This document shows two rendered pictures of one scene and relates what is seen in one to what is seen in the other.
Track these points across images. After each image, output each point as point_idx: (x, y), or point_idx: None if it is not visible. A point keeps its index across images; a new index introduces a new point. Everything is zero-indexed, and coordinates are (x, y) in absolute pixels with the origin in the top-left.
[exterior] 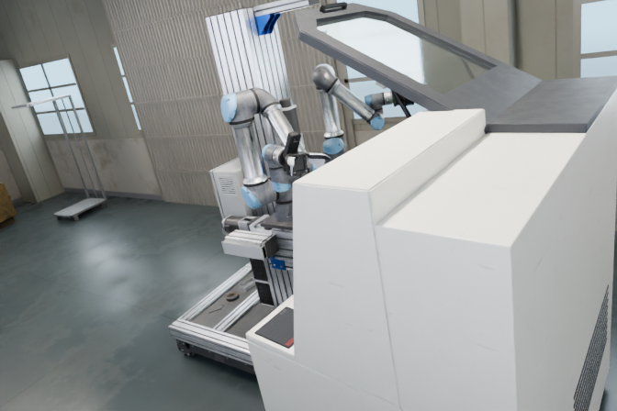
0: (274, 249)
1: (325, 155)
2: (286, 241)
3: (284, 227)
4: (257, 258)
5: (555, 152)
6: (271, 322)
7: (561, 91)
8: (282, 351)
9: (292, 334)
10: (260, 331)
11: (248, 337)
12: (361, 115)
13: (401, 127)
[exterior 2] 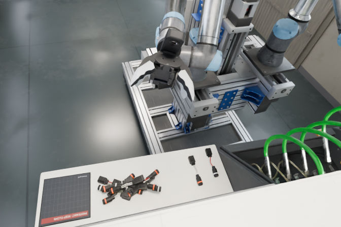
0: (168, 85)
1: (189, 92)
2: (178, 87)
3: (175, 81)
4: (151, 83)
5: None
6: (63, 180)
7: None
8: (35, 223)
9: (57, 212)
10: (47, 182)
11: (40, 177)
12: (338, 19)
13: (280, 219)
